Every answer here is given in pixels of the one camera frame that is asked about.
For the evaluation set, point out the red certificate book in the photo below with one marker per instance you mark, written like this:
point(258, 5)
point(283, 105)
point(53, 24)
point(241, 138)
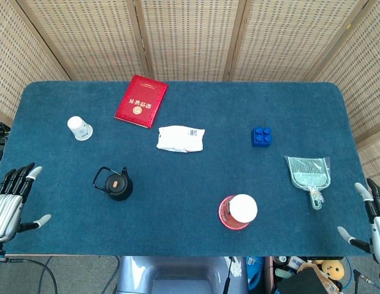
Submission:
point(141, 102)

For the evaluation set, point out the grey robot torso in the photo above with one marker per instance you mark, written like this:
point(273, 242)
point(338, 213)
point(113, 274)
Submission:
point(177, 275)

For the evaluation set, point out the black teapot lid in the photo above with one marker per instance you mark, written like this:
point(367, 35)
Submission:
point(115, 184)

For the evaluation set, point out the green dustpan in plastic bag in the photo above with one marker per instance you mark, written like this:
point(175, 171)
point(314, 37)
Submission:
point(309, 176)

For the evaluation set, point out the black box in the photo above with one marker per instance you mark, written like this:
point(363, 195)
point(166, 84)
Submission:
point(297, 283)

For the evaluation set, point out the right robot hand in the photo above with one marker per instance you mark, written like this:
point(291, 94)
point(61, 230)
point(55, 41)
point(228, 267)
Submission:
point(378, 226)

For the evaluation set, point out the yellow emoji plush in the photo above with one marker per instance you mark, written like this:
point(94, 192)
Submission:
point(332, 269)

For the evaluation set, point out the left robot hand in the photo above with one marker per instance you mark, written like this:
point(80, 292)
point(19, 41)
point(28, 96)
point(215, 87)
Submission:
point(6, 211)

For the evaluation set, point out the woven folding screen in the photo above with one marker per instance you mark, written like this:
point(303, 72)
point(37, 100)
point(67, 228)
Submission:
point(190, 36)

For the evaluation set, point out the red instant noodle cup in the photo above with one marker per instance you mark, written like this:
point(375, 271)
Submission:
point(239, 212)

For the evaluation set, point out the black kettle bottle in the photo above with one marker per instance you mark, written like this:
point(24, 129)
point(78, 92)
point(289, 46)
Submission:
point(121, 193)

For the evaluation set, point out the blue building block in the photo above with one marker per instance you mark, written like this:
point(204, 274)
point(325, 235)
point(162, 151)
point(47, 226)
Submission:
point(262, 137)

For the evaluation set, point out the white paper cup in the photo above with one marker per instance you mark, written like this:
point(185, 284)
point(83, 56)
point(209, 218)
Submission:
point(81, 130)

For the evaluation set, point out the white wet wipes packet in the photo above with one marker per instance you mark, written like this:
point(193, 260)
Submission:
point(179, 139)

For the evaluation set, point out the blue table cloth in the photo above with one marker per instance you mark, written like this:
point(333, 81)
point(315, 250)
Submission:
point(190, 183)

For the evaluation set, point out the blue plastic container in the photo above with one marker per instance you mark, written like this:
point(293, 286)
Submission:
point(256, 272)

